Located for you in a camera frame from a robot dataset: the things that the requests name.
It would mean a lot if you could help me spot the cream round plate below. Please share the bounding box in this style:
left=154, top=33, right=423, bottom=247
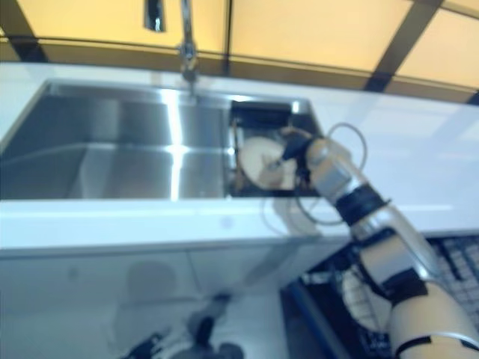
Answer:
left=239, top=135, right=301, bottom=191
left=342, top=269, right=393, bottom=333

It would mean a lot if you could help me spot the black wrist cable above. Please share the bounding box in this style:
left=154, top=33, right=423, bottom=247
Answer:
left=297, top=122, right=370, bottom=226

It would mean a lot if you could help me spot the black dishwasher rack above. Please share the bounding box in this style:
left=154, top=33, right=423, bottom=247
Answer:
left=280, top=236, right=479, bottom=359

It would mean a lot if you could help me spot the chrome kitchen faucet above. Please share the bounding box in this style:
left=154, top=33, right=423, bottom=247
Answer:
left=144, top=0, right=200, bottom=95

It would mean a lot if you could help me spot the metal sink drying rack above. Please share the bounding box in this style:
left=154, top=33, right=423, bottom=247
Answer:
left=228, top=99, right=320, bottom=197

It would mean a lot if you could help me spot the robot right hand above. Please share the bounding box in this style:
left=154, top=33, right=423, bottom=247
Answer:
left=279, top=126, right=316, bottom=188

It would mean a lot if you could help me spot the stainless steel sink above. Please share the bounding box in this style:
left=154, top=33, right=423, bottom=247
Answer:
left=0, top=78, right=326, bottom=203

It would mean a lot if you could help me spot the yellow window with dark frame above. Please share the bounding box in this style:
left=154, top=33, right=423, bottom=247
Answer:
left=0, top=0, right=479, bottom=105

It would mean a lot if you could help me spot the white kitchen cabinet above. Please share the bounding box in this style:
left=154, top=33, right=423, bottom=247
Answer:
left=0, top=239, right=323, bottom=359

